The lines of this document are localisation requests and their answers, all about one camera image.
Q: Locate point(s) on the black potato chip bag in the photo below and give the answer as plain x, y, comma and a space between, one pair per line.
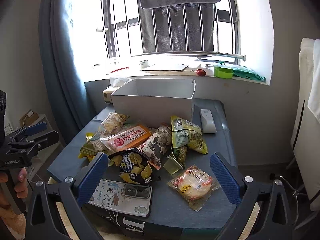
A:
134, 166

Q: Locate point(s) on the clear jelly cup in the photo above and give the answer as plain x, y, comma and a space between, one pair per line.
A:
172, 166

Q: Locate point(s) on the person's left hand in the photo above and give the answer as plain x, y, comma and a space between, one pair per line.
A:
21, 189

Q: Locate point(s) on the brown white patterned snack bag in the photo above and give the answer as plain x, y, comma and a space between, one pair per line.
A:
157, 145

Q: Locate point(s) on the white cardboard box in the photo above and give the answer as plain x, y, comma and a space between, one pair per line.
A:
153, 101

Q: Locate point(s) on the dark grey hanging towel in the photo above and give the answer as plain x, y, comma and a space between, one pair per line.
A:
177, 25

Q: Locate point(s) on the red small object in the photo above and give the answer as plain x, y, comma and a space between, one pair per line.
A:
200, 72

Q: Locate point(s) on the green plastic bag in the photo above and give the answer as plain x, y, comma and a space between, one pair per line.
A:
244, 72

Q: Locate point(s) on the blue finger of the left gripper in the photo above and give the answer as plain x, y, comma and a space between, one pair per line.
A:
37, 128
43, 141

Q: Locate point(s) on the smartphone with cartoon case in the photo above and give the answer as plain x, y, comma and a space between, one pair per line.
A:
129, 199

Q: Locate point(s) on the blue curtain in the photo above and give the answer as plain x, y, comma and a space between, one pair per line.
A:
68, 98

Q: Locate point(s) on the beige chip bag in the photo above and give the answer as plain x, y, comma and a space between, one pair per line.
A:
110, 126

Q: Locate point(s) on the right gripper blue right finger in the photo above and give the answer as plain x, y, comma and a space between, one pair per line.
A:
228, 177

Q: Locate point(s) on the metal window rail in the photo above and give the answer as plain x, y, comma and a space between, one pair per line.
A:
197, 53

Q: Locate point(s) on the bread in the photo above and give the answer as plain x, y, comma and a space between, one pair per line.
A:
195, 186

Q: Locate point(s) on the white towel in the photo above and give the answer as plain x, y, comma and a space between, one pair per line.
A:
314, 97

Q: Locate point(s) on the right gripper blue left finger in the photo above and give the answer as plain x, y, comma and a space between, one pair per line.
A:
89, 178

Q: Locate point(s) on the white remote control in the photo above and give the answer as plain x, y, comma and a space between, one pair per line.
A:
207, 121

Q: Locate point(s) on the yellow green snack bag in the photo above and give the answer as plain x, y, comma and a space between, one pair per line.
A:
185, 133

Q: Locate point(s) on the white mattress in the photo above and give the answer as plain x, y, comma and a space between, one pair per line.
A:
305, 136

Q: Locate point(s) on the orange pink snack packet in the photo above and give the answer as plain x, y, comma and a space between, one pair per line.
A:
129, 138

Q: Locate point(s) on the tissue pack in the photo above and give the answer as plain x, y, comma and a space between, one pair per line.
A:
115, 83

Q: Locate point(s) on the green seaweed snack packet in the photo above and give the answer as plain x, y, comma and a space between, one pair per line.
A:
180, 155

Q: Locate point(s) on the green round container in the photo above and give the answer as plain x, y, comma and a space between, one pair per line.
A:
223, 72

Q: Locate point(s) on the yellow snack bar packet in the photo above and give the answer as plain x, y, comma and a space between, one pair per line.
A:
92, 146

